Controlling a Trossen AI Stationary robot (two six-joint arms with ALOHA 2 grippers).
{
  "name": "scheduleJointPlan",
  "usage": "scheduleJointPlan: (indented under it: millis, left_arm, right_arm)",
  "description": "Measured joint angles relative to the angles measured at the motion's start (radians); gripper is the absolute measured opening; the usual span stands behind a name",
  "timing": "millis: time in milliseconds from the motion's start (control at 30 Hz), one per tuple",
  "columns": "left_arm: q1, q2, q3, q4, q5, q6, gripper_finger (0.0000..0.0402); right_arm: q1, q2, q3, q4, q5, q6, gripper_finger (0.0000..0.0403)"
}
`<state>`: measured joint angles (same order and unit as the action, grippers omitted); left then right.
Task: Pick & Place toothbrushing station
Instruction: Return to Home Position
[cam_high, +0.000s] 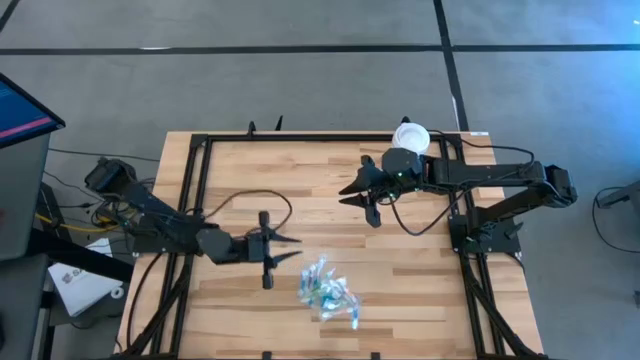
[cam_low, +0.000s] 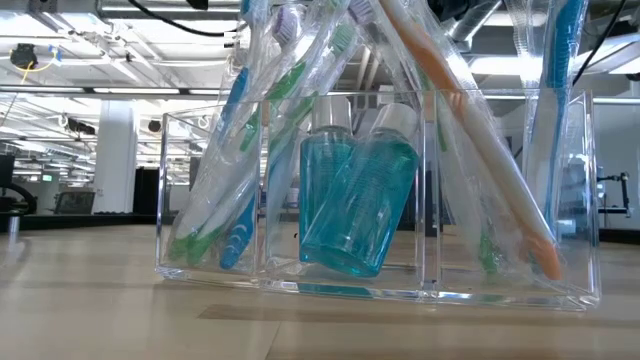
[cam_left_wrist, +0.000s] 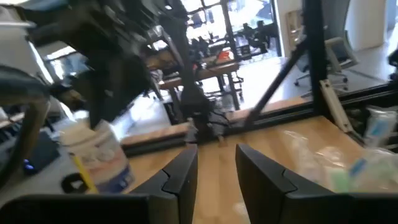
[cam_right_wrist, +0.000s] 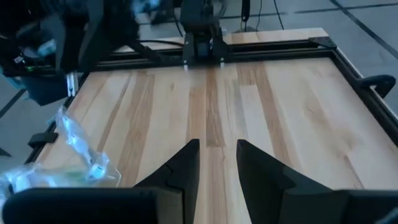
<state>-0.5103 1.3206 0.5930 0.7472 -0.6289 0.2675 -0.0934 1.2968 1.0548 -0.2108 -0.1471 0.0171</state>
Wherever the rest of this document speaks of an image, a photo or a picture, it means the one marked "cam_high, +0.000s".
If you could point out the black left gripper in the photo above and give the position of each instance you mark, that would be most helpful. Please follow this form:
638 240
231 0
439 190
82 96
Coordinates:
255 247

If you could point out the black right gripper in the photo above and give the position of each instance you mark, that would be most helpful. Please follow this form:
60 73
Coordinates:
375 185

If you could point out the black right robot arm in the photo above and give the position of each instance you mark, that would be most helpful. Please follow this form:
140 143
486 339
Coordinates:
500 175

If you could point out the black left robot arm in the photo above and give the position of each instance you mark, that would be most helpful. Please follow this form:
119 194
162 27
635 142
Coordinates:
150 210

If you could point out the clear acrylic three-compartment organizer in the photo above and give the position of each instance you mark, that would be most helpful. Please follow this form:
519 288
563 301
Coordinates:
320 312

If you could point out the white wipes canister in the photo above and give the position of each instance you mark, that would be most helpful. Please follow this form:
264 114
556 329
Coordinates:
411 137

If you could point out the black slanted stand leg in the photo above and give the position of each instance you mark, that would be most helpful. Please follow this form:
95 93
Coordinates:
80 256

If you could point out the white printed booklet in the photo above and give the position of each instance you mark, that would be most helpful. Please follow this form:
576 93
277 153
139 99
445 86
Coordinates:
82 292

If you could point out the grey stand leg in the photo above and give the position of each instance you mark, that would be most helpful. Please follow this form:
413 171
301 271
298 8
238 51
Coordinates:
622 196

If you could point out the dark grey cart base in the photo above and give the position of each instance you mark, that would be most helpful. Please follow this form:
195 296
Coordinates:
20 300

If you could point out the blue screen monitor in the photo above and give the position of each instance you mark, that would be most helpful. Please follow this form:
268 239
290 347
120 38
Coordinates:
20 115

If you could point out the black aluminium table frame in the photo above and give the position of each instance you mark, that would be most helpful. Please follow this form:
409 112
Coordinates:
325 137

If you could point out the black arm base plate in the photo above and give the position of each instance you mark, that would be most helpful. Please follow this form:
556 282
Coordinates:
150 245
500 245

